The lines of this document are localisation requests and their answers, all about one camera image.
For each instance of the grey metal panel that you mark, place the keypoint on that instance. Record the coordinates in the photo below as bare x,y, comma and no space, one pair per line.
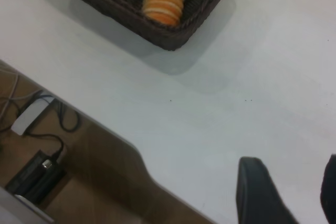
15,208

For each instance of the white power strip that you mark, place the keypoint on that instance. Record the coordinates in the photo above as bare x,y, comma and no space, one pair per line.
30,116

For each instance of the black power adapter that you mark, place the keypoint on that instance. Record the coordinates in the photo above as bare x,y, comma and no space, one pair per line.
34,179

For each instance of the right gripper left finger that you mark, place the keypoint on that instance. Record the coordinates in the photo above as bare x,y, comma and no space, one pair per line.
257,197

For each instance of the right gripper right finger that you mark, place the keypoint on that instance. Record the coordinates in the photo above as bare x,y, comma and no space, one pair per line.
330,192

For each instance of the black woven wicker basket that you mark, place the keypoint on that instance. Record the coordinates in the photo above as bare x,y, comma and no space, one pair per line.
110,1

